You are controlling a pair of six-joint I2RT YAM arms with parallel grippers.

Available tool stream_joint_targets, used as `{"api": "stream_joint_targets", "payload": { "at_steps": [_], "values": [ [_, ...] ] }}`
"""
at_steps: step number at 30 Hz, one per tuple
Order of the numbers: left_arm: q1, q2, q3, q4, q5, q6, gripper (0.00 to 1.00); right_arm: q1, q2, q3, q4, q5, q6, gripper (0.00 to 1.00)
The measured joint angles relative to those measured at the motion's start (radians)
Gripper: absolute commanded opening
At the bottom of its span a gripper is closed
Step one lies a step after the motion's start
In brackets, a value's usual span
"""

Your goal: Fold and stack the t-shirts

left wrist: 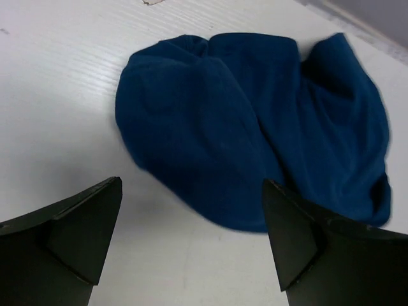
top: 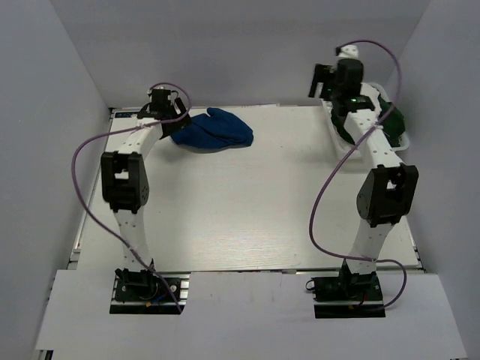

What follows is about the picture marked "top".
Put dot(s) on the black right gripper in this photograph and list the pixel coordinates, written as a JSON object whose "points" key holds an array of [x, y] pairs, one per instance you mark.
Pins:
{"points": [[322, 74]]}

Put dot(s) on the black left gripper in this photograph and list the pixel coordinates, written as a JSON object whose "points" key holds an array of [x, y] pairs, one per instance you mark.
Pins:
{"points": [[177, 127]]}

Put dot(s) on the blue t shirt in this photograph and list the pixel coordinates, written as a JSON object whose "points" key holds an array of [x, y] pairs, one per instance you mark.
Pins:
{"points": [[213, 131]]}

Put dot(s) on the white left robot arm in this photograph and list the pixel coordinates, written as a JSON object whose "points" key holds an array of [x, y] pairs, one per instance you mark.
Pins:
{"points": [[124, 182]]}

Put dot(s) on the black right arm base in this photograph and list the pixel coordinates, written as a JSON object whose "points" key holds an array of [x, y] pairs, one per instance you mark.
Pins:
{"points": [[332, 301]]}

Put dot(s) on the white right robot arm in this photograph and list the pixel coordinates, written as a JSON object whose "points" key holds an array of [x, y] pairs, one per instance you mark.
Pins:
{"points": [[387, 193]]}

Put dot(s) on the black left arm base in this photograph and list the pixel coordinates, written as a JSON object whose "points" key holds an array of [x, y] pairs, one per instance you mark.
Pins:
{"points": [[142, 293]]}

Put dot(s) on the blue table label sticker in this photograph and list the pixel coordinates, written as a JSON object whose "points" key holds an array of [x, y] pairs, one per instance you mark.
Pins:
{"points": [[125, 115]]}

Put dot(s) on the dark green t shirt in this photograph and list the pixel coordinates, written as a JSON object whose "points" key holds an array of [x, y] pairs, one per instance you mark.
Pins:
{"points": [[393, 128]]}

